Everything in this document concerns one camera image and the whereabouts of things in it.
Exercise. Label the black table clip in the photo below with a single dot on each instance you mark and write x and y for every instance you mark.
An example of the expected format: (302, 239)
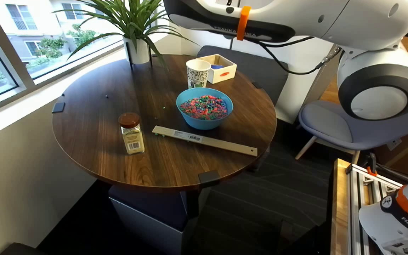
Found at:
(209, 177)
(60, 105)

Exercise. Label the spice jar brown lid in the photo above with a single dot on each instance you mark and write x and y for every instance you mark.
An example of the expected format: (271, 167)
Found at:
(132, 133)

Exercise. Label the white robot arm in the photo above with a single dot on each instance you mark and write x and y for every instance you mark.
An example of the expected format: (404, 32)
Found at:
(373, 69)

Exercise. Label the green potted plant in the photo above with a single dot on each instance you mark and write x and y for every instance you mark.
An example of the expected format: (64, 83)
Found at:
(135, 21)

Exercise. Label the blue bowl with cereal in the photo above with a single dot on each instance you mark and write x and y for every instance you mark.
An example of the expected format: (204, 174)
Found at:
(204, 107)

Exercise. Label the white wooden box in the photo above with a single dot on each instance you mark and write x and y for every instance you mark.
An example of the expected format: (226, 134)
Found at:
(221, 68)

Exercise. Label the patterned paper cup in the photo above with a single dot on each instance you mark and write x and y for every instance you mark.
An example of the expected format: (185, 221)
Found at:
(197, 72)

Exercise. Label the blue tape roll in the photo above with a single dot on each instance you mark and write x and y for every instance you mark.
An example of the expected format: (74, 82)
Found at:
(217, 66)

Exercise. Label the grey blue chair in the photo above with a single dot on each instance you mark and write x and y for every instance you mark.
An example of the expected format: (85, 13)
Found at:
(332, 126)

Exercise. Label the black table clip front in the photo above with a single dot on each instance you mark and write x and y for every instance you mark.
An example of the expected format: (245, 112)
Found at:
(209, 177)

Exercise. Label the dark grey sofa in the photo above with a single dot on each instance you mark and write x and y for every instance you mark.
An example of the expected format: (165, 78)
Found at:
(262, 72)

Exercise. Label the round wooden table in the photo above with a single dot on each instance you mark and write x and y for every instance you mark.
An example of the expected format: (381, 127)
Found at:
(88, 127)

